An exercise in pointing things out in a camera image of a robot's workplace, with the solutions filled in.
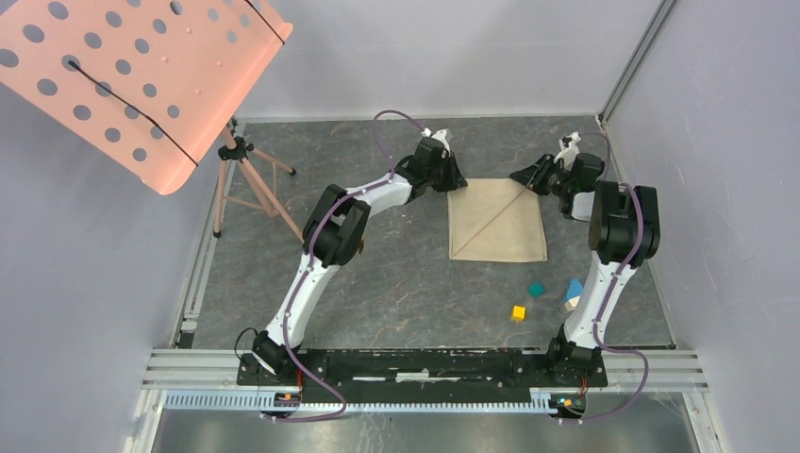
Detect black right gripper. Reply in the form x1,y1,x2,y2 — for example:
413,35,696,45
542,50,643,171
509,153,573,196

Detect beige cloth napkin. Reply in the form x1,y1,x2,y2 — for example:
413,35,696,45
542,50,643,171
447,178,548,263

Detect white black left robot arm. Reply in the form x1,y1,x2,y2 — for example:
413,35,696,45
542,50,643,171
252,128,467,385

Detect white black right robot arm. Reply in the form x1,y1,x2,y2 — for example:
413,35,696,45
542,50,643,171
509,153,660,385

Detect teal cube block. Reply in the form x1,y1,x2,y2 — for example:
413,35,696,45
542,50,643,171
527,282,545,298

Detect blue triangular block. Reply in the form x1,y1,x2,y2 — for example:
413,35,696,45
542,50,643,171
563,278,583,305

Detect yellow cube block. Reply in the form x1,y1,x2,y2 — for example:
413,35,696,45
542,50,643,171
510,305,526,322

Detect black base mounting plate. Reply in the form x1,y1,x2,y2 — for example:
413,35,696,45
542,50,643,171
237,347,608,405

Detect pink perforated music stand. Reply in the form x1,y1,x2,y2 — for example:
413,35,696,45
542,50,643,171
1,1,293,216

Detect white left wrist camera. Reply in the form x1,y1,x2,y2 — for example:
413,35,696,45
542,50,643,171
421,127,453,155

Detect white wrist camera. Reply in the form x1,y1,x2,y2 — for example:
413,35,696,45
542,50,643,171
554,131,581,171
421,127,453,155

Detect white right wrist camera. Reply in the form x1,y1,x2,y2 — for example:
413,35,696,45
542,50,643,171
554,131,581,171

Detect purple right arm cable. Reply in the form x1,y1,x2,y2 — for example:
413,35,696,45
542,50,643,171
549,129,651,427

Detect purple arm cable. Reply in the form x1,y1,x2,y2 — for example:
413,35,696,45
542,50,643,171
258,109,432,425
549,129,651,427

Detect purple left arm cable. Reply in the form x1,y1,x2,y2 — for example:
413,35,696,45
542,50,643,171
258,109,432,425

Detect aluminium frame rails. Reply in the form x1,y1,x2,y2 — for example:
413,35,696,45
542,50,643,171
123,0,726,453

